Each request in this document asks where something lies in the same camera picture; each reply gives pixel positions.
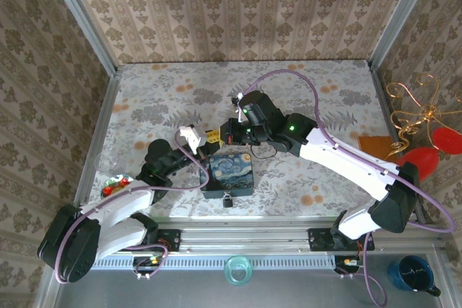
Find starry night print tin box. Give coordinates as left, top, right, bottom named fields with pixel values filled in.
left=199, top=152, right=255, bottom=200

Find floral tablecloth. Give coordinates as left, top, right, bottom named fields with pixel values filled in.
left=77, top=61, right=416, bottom=221

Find red candy wrapper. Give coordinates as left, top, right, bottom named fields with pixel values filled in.
left=99, top=173, right=136, bottom=199

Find clear drinking glass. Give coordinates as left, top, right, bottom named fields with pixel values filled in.
left=94, top=151, right=120, bottom=173

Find black connector board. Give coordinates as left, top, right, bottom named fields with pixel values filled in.
left=334, top=255, right=362, bottom=275
left=132, top=255, right=163, bottom=276

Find orange mat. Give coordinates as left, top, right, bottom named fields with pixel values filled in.
left=358, top=136, right=398, bottom=164

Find teal glass cup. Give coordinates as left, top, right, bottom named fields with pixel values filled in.
left=223, top=255, right=253, bottom=286

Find dark blue mug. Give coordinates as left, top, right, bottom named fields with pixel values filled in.
left=388, top=255, right=442, bottom=298

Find aluminium frame side rail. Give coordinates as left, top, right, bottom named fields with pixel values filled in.
left=74, top=66, right=123, bottom=211
left=367, top=61, right=425, bottom=222

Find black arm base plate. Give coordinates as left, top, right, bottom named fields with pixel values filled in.
left=142, top=228, right=181, bottom=253
left=308, top=227, right=375, bottom=252

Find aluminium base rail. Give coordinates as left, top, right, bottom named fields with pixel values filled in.
left=53, top=216, right=440, bottom=254

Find grey slotted cable duct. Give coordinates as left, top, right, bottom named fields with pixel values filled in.
left=64, top=254, right=336, bottom=269

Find aluminium frame post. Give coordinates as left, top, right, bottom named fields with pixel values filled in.
left=40, top=0, right=123, bottom=77
left=367, top=0, right=440, bottom=71

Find gold wire ornament red wings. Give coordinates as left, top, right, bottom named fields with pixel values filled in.
left=385, top=71, right=462, bottom=183

